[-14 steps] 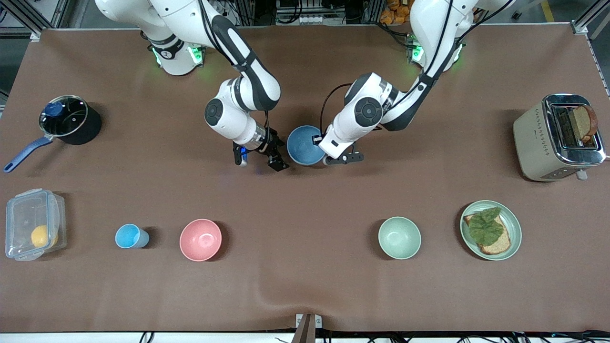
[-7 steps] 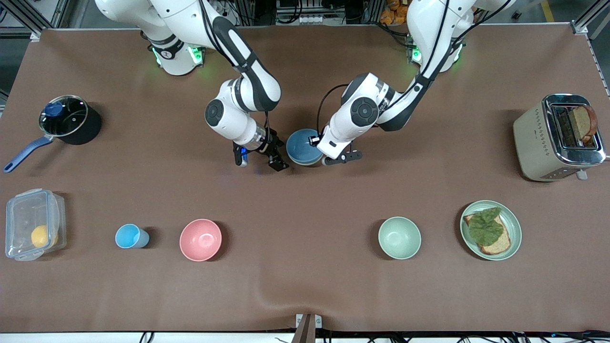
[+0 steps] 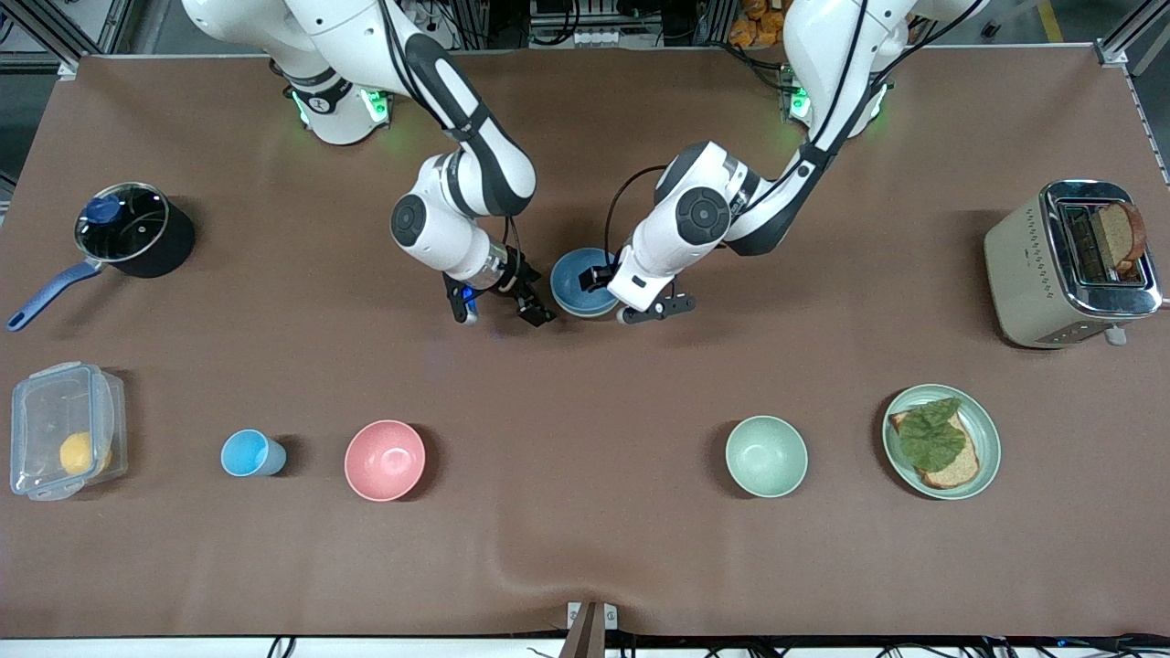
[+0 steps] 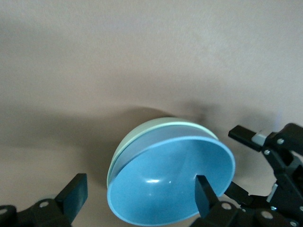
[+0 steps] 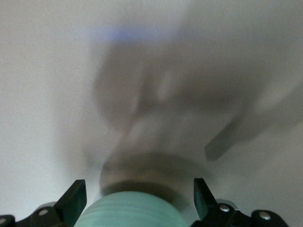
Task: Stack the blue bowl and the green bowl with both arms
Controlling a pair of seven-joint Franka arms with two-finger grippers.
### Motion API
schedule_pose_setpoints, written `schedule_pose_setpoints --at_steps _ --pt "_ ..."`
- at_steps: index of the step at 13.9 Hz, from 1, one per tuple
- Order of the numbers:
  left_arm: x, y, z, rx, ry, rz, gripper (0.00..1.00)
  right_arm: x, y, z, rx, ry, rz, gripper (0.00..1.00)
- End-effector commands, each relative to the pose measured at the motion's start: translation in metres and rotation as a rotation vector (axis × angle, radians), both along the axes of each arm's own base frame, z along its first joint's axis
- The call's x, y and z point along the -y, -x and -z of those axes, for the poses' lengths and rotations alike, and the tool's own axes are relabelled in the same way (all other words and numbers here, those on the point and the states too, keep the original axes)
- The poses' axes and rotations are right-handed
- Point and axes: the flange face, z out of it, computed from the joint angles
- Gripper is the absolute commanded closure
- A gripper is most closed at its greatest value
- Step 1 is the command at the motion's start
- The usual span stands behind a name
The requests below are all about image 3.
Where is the grey metal table clamp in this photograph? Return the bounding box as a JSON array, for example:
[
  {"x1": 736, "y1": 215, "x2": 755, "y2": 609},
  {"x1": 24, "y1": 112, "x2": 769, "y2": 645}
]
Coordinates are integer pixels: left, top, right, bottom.
[{"x1": 559, "y1": 600, "x2": 619, "y2": 658}]

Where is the bag of orange snacks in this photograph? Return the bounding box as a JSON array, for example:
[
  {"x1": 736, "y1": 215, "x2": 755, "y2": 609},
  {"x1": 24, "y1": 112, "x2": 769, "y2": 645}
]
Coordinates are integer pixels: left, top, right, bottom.
[{"x1": 729, "y1": 0, "x2": 792, "y2": 48}]

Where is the cream and chrome toaster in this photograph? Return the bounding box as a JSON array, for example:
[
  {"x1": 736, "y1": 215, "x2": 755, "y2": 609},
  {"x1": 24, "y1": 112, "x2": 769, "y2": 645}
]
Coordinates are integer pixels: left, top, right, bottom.
[{"x1": 984, "y1": 180, "x2": 1164, "y2": 350}]

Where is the light blue cup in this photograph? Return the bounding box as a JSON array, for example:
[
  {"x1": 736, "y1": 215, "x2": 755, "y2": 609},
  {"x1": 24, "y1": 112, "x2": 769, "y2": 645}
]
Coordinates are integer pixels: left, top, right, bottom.
[{"x1": 220, "y1": 430, "x2": 287, "y2": 478}]

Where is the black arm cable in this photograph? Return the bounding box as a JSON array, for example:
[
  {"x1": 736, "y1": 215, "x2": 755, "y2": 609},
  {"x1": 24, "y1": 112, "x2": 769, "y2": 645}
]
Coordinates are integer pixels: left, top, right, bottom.
[
  {"x1": 604, "y1": 164, "x2": 670, "y2": 268},
  {"x1": 501, "y1": 215, "x2": 524, "y2": 286}
]

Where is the green lettuce leaf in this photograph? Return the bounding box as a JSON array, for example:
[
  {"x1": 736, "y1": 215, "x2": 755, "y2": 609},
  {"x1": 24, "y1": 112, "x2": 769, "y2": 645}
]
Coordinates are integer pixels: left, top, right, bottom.
[{"x1": 899, "y1": 398, "x2": 968, "y2": 473}]

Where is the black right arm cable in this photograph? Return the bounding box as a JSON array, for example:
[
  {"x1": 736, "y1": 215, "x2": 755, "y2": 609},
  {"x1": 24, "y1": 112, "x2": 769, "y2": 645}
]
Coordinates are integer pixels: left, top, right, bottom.
[{"x1": 501, "y1": 215, "x2": 524, "y2": 286}]

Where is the black saucepan with blue handle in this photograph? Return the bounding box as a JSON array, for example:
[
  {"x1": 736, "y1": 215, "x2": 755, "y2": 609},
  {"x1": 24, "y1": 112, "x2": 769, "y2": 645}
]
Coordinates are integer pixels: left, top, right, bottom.
[{"x1": 6, "y1": 183, "x2": 196, "y2": 332}]

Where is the glass lid with blue knob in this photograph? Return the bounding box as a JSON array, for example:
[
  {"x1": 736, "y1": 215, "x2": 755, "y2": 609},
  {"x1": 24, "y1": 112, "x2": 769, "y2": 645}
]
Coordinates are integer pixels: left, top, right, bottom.
[{"x1": 75, "y1": 183, "x2": 171, "y2": 264}]

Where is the yellow lemon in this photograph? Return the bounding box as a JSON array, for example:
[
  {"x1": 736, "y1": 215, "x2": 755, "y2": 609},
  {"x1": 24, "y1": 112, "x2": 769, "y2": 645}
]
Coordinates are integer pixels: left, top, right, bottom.
[{"x1": 59, "y1": 431, "x2": 112, "y2": 476}]

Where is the white power strip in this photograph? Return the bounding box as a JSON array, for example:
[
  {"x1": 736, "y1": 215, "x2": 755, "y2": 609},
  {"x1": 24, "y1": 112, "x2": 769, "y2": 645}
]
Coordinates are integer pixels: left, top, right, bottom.
[{"x1": 402, "y1": 0, "x2": 458, "y2": 52}]

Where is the brown bread slice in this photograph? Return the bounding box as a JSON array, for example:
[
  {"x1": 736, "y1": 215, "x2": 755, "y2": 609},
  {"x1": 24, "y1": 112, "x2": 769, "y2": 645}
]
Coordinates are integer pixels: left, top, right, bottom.
[{"x1": 888, "y1": 409, "x2": 981, "y2": 490}]

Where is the pale green plate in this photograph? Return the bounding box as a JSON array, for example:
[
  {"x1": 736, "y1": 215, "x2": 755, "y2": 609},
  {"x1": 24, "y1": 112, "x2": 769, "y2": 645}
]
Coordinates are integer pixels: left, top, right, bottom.
[{"x1": 882, "y1": 384, "x2": 1002, "y2": 501}]

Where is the brown toast slice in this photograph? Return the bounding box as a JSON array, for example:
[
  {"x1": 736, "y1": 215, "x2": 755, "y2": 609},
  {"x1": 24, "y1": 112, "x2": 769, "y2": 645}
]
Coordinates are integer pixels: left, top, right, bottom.
[{"x1": 1097, "y1": 201, "x2": 1149, "y2": 275}]

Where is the pale green bowl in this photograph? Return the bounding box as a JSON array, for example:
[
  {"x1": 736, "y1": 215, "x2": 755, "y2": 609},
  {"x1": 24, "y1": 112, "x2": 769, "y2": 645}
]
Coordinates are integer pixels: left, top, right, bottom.
[
  {"x1": 725, "y1": 416, "x2": 809, "y2": 499},
  {"x1": 552, "y1": 297, "x2": 622, "y2": 320}
]

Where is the pink bowl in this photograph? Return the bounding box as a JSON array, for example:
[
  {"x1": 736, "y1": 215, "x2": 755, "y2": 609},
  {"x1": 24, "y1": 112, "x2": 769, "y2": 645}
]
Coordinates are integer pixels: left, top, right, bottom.
[{"x1": 344, "y1": 419, "x2": 427, "y2": 503}]

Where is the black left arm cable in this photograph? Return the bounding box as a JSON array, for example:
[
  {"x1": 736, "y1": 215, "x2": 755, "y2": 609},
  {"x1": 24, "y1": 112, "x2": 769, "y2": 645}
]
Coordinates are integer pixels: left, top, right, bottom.
[{"x1": 604, "y1": 164, "x2": 670, "y2": 268}]

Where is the blue bowl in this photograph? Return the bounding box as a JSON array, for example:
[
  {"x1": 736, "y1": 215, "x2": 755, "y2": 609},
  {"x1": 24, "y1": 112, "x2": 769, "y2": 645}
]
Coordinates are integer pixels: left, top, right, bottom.
[{"x1": 549, "y1": 248, "x2": 624, "y2": 316}]

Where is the brown table cloth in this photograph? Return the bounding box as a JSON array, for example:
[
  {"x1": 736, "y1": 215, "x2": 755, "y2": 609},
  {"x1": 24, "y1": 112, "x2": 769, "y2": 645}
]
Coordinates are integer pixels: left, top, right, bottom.
[{"x1": 0, "y1": 46, "x2": 1170, "y2": 639}]

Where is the clear plastic lidded container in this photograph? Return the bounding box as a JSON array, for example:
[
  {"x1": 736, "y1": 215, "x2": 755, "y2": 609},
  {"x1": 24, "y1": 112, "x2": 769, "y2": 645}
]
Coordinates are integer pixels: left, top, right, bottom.
[{"x1": 9, "y1": 362, "x2": 128, "y2": 502}]

